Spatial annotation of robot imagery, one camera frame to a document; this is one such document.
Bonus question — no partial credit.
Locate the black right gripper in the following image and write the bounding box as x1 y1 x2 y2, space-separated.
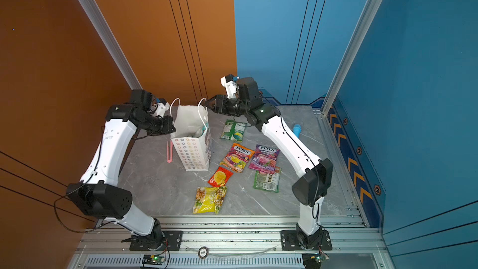
204 95 251 117

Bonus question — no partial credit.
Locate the white paper bag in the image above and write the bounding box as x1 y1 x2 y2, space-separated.
170 98 211 171

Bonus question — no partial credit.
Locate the orange Fox's candy bag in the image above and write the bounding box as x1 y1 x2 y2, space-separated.
219 143 255 173

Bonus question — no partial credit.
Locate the purple Fox's bag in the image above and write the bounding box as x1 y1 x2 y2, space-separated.
248 144 280 174

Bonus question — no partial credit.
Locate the yellow snack bag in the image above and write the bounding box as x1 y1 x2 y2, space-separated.
192 186 228 214

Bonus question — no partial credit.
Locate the teal white candy bag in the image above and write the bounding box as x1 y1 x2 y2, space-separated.
192 125 208 138

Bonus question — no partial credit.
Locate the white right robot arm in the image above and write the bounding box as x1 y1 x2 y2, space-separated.
204 74 333 250

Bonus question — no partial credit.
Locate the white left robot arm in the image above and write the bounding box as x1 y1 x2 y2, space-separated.
66 90 176 250

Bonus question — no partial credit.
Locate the green white snack bag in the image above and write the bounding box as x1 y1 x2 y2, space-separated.
253 168 281 193

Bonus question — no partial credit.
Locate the pink utility knife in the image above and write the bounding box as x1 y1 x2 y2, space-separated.
166 141 174 163

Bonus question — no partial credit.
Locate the red yellow snack packet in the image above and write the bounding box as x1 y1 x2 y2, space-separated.
208 167 234 188

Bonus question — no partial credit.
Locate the blue cylinder tool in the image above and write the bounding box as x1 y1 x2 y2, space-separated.
292 124 302 138

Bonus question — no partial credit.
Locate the green circuit board left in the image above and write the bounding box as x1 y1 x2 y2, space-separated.
141 254 167 269

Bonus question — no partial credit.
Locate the green circuit board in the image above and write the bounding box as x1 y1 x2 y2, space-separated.
301 254 329 269
141 254 167 269

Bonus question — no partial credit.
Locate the green circuit board right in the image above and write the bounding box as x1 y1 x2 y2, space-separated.
301 254 329 269

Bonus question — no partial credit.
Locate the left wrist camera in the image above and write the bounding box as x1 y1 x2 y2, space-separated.
153 98 170 117

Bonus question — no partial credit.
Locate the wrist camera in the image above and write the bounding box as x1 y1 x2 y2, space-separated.
220 74 239 99
153 98 170 117

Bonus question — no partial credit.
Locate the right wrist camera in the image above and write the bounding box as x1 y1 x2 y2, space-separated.
220 74 239 99

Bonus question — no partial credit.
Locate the aluminium corner post left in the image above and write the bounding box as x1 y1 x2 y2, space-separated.
78 0 142 89

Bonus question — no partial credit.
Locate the aluminium corner post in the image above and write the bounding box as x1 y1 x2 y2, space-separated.
321 0 383 117
78 0 142 89

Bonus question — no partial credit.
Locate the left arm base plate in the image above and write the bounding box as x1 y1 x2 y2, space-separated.
122 230 183 252

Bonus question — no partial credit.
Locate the aluminium rail frame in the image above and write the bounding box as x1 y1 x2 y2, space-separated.
69 210 393 269

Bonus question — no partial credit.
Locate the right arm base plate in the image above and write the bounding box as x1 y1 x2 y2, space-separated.
280 229 333 251

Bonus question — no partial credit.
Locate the aluminium corner post right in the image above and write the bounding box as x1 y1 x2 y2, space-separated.
321 0 383 117

